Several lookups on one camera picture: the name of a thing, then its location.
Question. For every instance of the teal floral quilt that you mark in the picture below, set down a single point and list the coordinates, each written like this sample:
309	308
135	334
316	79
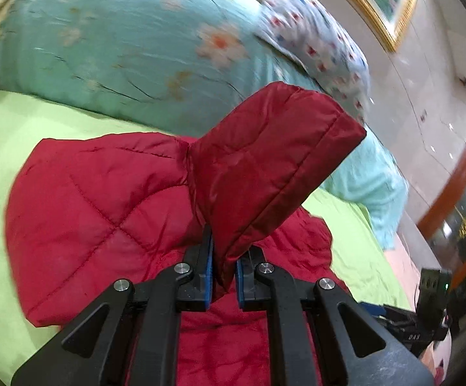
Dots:
116	48

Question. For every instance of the gold picture frame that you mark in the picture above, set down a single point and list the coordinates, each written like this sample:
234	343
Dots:
377	20

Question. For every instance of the light green bed sheet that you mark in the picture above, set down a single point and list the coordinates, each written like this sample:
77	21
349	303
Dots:
0	136

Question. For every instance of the red quilted jacket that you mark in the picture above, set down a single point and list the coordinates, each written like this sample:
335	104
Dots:
96	209

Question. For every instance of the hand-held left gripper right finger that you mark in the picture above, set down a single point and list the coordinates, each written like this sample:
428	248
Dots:
241	285

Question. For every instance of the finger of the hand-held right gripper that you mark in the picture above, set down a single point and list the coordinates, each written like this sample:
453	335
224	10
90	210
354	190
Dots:
381	313

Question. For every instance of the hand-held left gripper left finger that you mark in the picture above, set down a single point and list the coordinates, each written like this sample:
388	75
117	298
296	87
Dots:
207	277

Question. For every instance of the white patterned pillow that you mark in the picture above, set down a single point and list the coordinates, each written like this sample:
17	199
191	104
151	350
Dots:
313	44

